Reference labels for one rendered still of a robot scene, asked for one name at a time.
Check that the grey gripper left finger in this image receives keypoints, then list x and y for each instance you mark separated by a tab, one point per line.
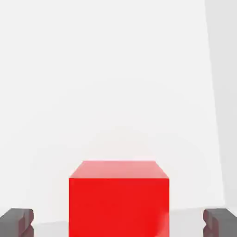
13	223

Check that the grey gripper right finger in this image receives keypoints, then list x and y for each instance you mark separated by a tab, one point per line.
224	223

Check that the small red cube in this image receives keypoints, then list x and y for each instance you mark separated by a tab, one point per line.
118	203

